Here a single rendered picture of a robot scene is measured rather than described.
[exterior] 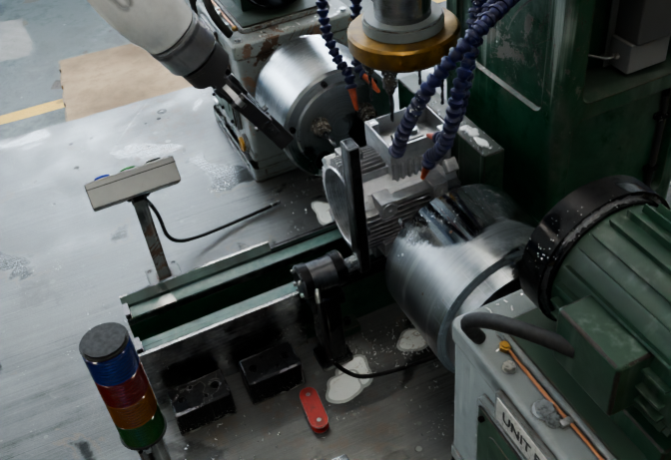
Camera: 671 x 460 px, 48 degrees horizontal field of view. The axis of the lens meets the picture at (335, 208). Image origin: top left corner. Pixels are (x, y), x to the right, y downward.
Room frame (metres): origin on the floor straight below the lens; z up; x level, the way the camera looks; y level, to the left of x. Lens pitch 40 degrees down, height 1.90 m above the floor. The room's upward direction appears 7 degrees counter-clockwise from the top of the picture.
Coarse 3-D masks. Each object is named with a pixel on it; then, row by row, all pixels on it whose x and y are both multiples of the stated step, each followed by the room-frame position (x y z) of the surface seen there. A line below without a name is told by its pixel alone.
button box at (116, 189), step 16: (160, 160) 1.18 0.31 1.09; (112, 176) 1.15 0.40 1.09; (128, 176) 1.16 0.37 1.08; (144, 176) 1.16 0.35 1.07; (160, 176) 1.16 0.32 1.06; (176, 176) 1.17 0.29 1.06; (96, 192) 1.13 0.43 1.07; (112, 192) 1.13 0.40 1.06; (128, 192) 1.14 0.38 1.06; (144, 192) 1.14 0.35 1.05; (96, 208) 1.11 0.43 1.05
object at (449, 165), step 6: (330, 156) 1.12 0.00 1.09; (324, 162) 1.12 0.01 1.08; (330, 162) 1.11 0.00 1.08; (444, 162) 1.06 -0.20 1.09; (450, 162) 1.06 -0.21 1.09; (456, 162) 1.06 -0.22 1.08; (444, 168) 1.06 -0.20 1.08; (450, 168) 1.05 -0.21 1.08; (456, 168) 1.06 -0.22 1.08; (366, 198) 1.00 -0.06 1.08; (330, 210) 1.12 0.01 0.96; (372, 252) 1.00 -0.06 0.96
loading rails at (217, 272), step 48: (288, 240) 1.09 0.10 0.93; (336, 240) 1.09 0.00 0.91; (144, 288) 1.00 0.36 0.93; (192, 288) 1.00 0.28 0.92; (240, 288) 1.02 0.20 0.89; (288, 288) 0.97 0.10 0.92; (384, 288) 1.01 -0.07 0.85; (144, 336) 0.95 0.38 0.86; (192, 336) 0.87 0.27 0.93; (240, 336) 0.90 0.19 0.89; (288, 336) 0.93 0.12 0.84
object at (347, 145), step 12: (348, 144) 0.92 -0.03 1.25; (348, 156) 0.91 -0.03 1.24; (360, 156) 0.92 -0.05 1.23; (348, 168) 0.91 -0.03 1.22; (360, 168) 0.91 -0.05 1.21; (348, 180) 0.91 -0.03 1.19; (360, 180) 0.91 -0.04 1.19; (348, 192) 0.92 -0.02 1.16; (360, 192) 0.91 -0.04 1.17; (348, 204) 0.92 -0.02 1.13; (360, 204) 0.91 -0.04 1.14; (348, 216) 0.93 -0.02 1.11; (360, 216) 0.91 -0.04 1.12; (360, 228) 0.91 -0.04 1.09; (360, 240) 0.91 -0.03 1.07; (360, 252) 0.91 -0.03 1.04; (360, 264) 0.91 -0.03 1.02
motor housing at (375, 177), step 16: (336, 160) 1.08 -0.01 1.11; (368, 160) 1.07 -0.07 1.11; (336, 176) 1.14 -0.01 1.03; (368, 176) 1.04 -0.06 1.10; (384, 176) 1.05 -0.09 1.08; (416, 176) 1.05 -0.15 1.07; (448, 176) 1.06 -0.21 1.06; (336, 192) 1.14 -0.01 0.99; (368, 192) 1.02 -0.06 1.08; (400, 192) 1.02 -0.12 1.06; (416, 192) 1.02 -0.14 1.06; (336, 208) 1.12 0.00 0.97; (368, 208) 1.00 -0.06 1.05; (400, 208) 1.01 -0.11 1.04; (416, 208) 1.01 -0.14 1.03; (336, 224) 1.10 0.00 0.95; (368, 224) 0.99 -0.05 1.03; (384, 224) 0.99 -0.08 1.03; (368, 240) 0.98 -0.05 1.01; (384, 240) 0.99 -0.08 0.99
